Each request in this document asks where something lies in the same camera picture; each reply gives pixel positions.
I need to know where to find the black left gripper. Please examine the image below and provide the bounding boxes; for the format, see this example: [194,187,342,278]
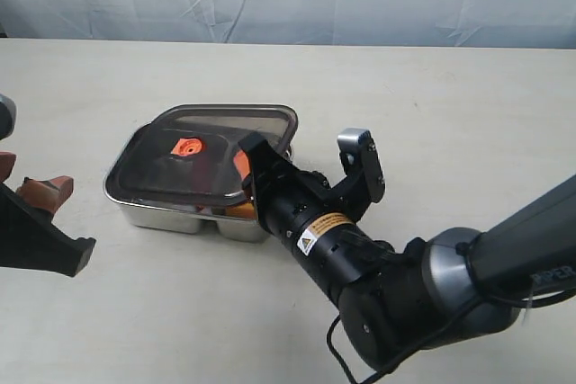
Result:
[0,151,96,277]

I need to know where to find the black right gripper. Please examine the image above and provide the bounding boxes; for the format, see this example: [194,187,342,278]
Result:
[233,132,372,231]

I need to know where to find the dark transparent lid orange seal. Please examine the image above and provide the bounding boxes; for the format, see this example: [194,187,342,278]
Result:
[104,103,298,208]

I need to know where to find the yellow toy cheese wedge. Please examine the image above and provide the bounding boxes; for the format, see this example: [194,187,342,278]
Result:
[224,202,256,219]

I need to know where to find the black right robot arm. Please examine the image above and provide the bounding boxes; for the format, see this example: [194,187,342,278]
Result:
[235,129,575,380]

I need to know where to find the steel divided lunch box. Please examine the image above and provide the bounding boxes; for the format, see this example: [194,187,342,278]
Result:
[104,125,298,244]

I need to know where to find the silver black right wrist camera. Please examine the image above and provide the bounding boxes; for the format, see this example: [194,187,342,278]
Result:
[337,128,385,203]

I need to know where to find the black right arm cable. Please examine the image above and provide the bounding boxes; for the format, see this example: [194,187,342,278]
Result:
[324,311,388,384]

